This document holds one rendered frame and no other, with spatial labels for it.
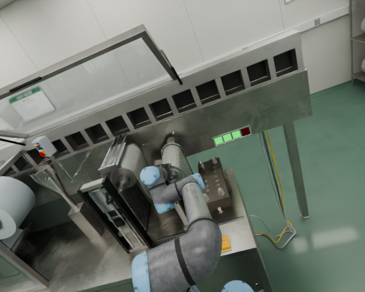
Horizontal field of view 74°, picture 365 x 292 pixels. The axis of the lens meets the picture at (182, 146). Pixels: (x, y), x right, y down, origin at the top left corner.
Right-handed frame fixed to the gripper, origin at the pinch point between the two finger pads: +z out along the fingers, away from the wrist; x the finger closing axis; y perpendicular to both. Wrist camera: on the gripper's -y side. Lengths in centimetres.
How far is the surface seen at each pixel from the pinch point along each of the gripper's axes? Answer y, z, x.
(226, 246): -40.5, 4.4, -15.9
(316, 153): -11, 184, -125
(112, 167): 14.4, -10.7, 26.7
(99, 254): -31, 20, 66
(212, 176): -4.0, 31.6, -17.2
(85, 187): 8.1, -17.8, 39.8
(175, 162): 8.8, 5.3, -2.5
